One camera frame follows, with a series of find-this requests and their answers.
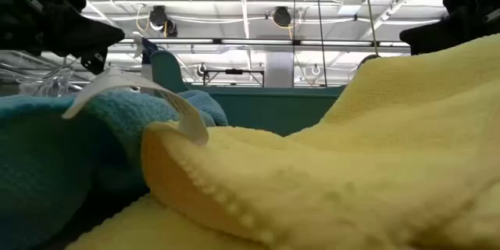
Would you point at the white square pillar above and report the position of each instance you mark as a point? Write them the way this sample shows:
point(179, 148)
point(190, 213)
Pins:
point(279, 68)

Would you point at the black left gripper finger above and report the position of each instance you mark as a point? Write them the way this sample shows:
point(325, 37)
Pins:
point(82, 31)
point(94, 60)

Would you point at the yellow microfiber towel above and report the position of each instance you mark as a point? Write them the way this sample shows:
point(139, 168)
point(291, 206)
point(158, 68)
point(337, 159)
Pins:
point(351, 144)

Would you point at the clear plastic container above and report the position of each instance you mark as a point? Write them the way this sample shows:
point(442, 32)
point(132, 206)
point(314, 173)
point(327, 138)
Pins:
point(54, 82)

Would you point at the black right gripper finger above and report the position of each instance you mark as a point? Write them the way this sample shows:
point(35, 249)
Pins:
point(449, 31)

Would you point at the gray spray bottle blue head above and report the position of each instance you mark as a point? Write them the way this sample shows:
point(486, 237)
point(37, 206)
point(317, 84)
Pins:
point(150, 51)

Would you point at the teal plastic basket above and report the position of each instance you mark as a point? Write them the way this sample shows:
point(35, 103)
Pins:
point(265, 109)

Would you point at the long ceiling light strip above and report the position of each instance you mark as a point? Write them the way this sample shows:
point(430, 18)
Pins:
point(254, 41)

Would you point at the black background table frame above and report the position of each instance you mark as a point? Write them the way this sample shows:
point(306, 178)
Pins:
point(234, 71)

